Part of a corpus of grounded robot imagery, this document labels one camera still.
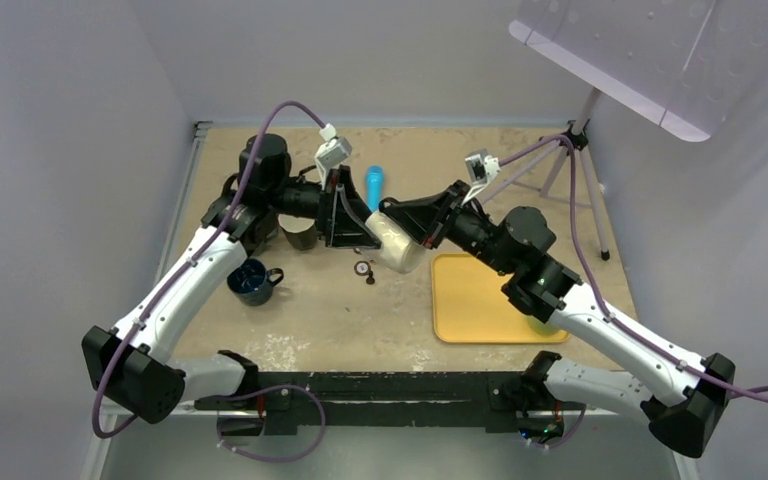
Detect cream white ceramic mug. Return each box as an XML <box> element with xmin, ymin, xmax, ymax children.
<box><xmin>365</xmin><ymin>211</ymin><xmax>426</xmax><ymax>274</ymax></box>

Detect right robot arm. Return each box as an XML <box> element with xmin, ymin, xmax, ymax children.
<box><xmin>379</xmin><ymin>181</ymin><xmax>736</xmax><ymax>459</ymax></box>

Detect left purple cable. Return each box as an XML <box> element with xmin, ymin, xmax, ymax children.
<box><xmin>91</xmin><ymin>100</ymin><xmax>327</xmax><ymax>464</ymax></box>

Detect black ceramic mug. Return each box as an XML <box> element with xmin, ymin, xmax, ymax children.
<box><xmin>278</xmin><ymin>214</ymin><xmax>318</xmax><ymax>251</ymax></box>

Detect light green ceramic mug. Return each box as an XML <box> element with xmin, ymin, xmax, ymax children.
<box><xmin>526</xmin><ymin>317</ymin><xmax>560</xmax><ymax>337</ymax></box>

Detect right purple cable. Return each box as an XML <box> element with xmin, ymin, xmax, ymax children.
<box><xmin>496</xmin><ymin>134</ymin><xmax>768</xmax><ymax>452</ymax></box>

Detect purple cable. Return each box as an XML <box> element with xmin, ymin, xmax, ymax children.
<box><xmin>91</xmin><ymin>100</ymin><xmax>327</xmax><ymax>464</ymax></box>
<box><xmin>496</xmin><ymin>134</ymin><xmax>768</xmax><ymax>452</ymax></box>

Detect yellow plastic tray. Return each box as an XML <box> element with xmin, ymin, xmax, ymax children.
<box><xmin>430</xmin><ymin>253</ymin><xmax>569</xmax><ymax>345</ymax></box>

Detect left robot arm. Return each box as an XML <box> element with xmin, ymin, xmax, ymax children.
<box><xmin>81</xmin><ymin>132</ymin><xmax>382</xmax><ymax>424</ymax></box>

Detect blue toy microphone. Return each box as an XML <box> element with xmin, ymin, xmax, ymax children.
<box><xmin>365</xmin><ymin>165</ymin><xmax>384</xmax><ymax>212</ymax></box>

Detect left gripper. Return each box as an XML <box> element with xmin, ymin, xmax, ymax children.
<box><xmin>268</xmin><ymin>165</ymin><xmax>382</xmax><ymax>248</ymax></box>

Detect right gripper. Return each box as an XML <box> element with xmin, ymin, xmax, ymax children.
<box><xmin>386</xmin><ymin>179</ymin><xmax>516</xmax><ymax>276</ymax></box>

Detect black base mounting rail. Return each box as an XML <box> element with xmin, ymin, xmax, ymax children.
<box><xmin>195</xmin><ymin>371</ymin><xmax>583</xmax><ymax>435</ymax></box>

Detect dark blue ceramic mug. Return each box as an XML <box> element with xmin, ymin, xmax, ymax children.
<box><xmin>226</xmin><ymin>258</ymin><xmax>285</xmax><ymax>307</ymax></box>

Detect translucent perforated panel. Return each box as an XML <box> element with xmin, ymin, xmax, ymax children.
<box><xmin>509</xmin><ymin>0</ymin><xmax>768</xmax><ymax>143</ymax></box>

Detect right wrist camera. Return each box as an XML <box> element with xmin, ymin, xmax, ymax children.
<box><xmin>462</xmin><ymin>149</ymin><xmax>500</xmax><ymax>205</ymax></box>

